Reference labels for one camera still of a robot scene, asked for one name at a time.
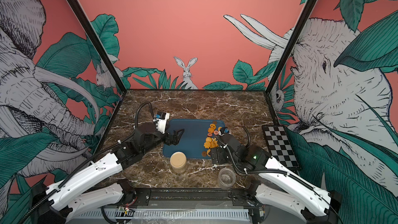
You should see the pile of yellow cookies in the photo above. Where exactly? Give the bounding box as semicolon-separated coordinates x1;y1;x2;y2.
201;121;225;157

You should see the clear glass cookie jar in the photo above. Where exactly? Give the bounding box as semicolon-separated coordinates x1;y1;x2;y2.
218;168;236;190

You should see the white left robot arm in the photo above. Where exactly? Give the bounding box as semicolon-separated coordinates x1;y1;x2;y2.
17;123;184;224

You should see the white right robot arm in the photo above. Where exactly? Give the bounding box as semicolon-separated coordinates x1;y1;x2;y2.
214;132;343;224

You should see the teal rectangular tray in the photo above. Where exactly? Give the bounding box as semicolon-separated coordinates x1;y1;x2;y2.
163;119;225;159

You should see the black white checkerboard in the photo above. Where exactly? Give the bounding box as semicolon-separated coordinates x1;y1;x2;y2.
261;125;301;171

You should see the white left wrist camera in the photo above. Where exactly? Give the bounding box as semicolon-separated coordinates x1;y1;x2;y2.
153;111;170;134

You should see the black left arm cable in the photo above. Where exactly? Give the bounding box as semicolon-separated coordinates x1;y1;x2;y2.
134;101;155;130

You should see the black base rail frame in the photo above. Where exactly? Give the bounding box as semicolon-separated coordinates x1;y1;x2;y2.
62;187;321;224

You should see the white slotted cable duct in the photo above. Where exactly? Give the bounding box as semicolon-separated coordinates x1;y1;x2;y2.
66;209;251;222

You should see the black cage frame post left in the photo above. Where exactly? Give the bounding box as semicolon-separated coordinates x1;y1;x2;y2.
67;0;127;94

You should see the black cage frame post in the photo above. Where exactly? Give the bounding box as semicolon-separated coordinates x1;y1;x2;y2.
67;0;127;94
265;0;318;95

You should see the black cage frame post right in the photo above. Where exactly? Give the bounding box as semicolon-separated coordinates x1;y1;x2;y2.
265;0;318;95

